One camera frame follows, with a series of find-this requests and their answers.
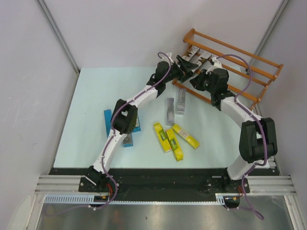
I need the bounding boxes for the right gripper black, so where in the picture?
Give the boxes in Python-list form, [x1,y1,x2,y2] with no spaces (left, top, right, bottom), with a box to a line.
[189,69,216,93]

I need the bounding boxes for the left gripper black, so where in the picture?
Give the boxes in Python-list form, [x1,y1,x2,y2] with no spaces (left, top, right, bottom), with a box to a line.
[163,56,198,84]

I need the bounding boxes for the silver black R&O charcoal box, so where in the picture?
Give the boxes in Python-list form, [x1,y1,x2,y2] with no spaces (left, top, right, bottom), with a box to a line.
[182,46,200,63]

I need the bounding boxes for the blue toothpaste box with barcode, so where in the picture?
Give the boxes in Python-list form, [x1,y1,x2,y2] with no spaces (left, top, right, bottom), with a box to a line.
[132,115,141,133]

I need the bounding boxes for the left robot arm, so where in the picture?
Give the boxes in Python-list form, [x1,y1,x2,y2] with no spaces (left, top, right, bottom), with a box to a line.
[85,52,199,192]

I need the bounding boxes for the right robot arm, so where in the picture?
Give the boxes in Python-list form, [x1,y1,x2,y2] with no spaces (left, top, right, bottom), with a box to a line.
[190,68,278,192]

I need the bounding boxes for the orange wooden shelf rack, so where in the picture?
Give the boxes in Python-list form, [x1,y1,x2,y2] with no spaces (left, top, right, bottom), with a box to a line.
[181,28,283,110]

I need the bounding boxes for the lilac Protefix toothpaste box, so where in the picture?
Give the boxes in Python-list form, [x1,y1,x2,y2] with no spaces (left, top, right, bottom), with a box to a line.
[176,88,186,115]

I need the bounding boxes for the lilac text-side toothpaste box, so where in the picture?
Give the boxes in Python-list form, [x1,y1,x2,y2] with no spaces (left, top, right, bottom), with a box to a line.
[165,97,175,126]

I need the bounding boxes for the yellow Curaprox box right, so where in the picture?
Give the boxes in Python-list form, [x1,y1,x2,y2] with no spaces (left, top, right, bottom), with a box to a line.
[172,124,200,150]

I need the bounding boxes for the yellow curaprox box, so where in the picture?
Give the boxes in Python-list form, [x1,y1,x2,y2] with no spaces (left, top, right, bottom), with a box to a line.
[166,129,184,161]
[153,122,171,153]
[172,124,200,150]

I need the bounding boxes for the yellow Curaprox box middle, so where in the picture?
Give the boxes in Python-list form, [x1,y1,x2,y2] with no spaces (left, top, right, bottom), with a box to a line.
[166,129,184,161]

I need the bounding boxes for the yellow Curaprox box left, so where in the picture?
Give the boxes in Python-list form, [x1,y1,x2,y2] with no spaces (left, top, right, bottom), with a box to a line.
[153,122,171,153]

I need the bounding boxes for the blue toothpaste box far left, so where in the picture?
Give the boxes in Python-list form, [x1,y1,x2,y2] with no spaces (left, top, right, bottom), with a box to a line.
[104,109,112,137]

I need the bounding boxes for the white blue R&O box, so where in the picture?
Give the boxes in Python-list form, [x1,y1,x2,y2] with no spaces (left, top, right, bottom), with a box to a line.
[122,133,133,148]

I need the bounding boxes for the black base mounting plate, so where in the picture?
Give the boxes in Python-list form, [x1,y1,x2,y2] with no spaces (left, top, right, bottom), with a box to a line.
[49,168,242,202]

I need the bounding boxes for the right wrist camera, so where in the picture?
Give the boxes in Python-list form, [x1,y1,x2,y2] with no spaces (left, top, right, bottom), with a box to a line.
[208,57,223,72]

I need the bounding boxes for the aluminium frame rail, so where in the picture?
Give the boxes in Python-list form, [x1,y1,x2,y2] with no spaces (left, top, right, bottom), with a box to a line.
[35,174,87,195]

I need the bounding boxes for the white slotted cable duct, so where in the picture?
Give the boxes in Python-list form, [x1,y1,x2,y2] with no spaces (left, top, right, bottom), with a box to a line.
[45,194,109,205]

